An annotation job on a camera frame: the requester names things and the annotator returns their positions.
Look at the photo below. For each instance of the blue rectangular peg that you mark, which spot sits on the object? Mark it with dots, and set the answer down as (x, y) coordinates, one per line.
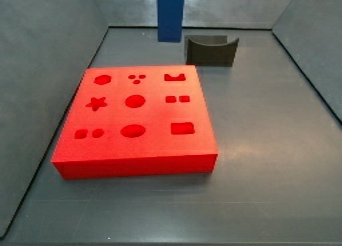
(170, 18)

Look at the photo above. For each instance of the red shape-sorting block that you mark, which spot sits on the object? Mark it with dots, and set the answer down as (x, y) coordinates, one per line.
(138, 122)

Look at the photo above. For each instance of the dark grey curved holder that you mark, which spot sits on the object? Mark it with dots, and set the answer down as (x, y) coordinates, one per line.
(210, 50)

